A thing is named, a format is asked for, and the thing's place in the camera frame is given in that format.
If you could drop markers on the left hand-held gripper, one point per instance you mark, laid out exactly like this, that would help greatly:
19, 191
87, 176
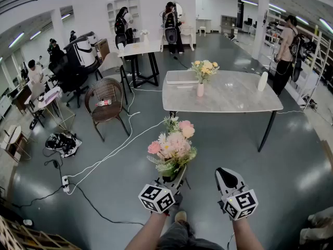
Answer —
156, 198

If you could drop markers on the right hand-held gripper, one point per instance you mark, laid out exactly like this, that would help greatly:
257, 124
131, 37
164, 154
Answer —
240, 204

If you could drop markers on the pink flower bouquet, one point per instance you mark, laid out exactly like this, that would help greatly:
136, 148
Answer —
173, 146

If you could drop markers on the yellow flower bouquet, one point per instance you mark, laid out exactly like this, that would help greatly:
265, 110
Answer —
205, 69

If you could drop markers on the person's right forearm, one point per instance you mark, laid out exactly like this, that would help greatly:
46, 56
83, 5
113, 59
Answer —
244, 233

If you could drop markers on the person's left forearm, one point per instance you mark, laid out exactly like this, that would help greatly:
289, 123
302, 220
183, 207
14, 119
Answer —
145, 233

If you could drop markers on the person's tan shoe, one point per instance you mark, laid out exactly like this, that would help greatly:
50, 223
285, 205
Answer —
180, 215

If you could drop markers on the person's grey trousers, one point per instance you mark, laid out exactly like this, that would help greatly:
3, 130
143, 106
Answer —
182, 238

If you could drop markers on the grey marble table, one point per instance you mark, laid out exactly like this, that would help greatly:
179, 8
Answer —
234, 95

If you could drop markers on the brown wicker chair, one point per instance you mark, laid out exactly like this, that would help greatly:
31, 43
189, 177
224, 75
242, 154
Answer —
106, 111

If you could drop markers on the thin white strip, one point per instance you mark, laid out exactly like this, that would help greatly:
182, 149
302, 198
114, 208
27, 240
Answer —
184, 86

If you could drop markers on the plastic bottle red label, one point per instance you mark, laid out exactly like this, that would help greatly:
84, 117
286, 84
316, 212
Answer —
104, 103

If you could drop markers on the white rectangular tray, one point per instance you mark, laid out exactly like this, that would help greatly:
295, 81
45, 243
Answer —
179, 77

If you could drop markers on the white power strip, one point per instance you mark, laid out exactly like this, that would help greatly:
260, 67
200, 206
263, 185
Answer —
65, 183

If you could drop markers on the black and white backpack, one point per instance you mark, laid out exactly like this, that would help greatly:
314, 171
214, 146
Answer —
62, 143

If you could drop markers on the black power adapter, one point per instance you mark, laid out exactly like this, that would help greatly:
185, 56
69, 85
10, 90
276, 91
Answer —
55, 163

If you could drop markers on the white table black legs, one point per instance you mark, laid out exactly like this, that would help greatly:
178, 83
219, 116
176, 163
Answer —
140, 48

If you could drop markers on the white cup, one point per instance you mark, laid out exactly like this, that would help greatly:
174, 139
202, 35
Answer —
121, 48

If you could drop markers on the black office chair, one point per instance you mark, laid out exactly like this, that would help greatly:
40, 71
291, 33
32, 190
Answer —
72, 74

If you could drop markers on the white dressing table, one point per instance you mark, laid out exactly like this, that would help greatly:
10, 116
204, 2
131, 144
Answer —
186, 32

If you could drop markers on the brown cardboard box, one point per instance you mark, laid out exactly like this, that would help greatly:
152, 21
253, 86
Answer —
102, 48

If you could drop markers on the white metal shelving rack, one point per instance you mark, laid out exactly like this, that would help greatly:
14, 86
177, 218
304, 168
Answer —
318, 61

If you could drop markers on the white stool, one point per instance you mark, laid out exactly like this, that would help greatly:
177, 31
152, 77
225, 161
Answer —
202, 30

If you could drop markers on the wooden lattice crate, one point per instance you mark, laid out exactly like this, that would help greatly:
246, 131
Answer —
26, 237

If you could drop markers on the white and black machine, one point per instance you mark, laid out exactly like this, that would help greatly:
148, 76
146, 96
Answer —
83, 49

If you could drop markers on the small round white table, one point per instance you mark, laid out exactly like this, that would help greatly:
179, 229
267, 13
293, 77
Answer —
13, 135

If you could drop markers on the round side table gold frame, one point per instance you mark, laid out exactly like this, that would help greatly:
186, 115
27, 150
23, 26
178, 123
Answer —
49, 95

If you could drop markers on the white wall shelf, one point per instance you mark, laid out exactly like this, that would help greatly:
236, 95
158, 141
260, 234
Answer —
130, 6

